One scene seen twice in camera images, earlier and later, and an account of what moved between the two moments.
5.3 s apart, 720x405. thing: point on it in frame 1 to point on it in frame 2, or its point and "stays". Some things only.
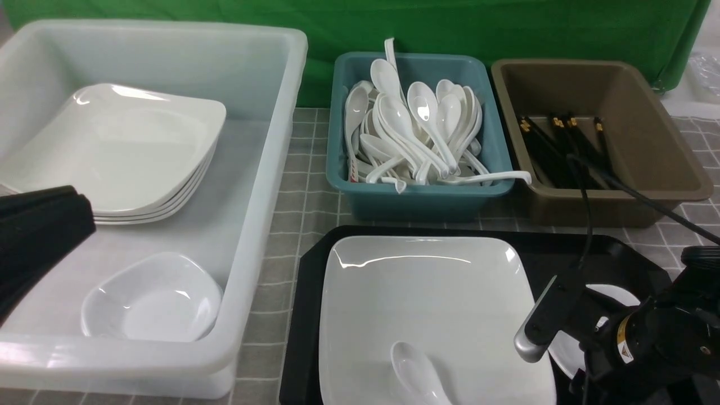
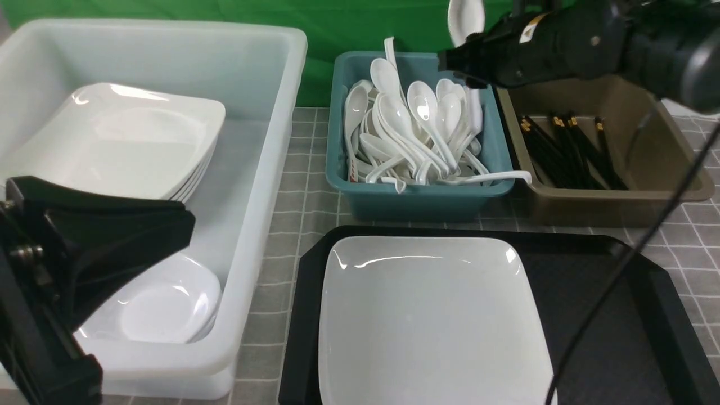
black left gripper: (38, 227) to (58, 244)
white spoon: (417, 375) to (466, 17)
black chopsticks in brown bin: (568, 161) stays
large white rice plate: (459, 301) stays
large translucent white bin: (252, 73) stays
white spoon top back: (385, 79) stays
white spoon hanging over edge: (525, 175) stays
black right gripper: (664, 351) to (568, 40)
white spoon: (356, 104) stays
